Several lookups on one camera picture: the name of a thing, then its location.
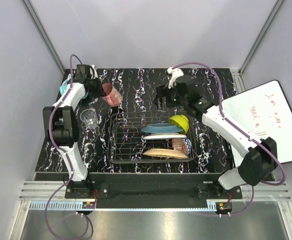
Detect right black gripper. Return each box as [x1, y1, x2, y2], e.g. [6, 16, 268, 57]
[153, 83, 188, 110]

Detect teal scalloped plate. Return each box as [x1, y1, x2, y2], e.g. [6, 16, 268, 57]
[141, 123, 183, 134]

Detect white dry-erase board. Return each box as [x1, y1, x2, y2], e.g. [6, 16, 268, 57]
[222, 80, 292, 164]

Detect black marble pattern mat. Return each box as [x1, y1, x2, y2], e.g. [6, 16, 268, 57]
[35, 68, 237, 173]

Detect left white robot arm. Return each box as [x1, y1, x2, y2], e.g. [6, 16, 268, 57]
[43, 64, 105, 198]

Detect clear glass cup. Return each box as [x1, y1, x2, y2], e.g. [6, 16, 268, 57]
[80, 108, 98, 129]

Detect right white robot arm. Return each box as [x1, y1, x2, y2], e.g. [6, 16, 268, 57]
[153, 75, 277, 198]

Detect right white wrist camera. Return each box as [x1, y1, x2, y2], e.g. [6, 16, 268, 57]
[167, 67, 184, 89]

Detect yellow-green bowl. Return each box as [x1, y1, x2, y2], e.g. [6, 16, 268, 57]
[169, 114, 189, 134]

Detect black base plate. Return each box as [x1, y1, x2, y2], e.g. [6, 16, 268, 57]
[63, 173, 242, 200]

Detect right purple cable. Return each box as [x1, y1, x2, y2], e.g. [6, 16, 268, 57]
[172, 61, 286, 217]

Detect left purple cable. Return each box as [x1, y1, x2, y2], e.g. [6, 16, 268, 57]
[45, 54, 93, 240]

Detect red patterned bowl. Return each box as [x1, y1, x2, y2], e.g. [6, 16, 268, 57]
[172, 138, 192, 155]

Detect wire dish rack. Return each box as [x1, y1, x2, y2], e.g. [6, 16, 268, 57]
[107, 111, 197, 164]

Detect orange floral plate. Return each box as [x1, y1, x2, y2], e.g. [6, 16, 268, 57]
[143, 148, 188, 159]

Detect purple cable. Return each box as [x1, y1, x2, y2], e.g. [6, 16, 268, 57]
[45, 54, 93, 240]
[172, 61, 286, 217]

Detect white watermelon pattern plate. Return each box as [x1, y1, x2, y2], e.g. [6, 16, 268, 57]
[142, 133, 187, 141]

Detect pink cup brown lid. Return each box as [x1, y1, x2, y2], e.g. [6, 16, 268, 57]
[101, 83, 123, 107]

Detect teal cat-ear headphones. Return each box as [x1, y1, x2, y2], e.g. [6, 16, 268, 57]
[59, 74, 86, 99]

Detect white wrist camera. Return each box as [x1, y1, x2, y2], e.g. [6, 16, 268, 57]
[167, 67, 184, 89]
[90, 65, 98, 79]

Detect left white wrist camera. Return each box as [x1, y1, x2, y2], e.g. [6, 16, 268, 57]
[90, 65, 98, 79]

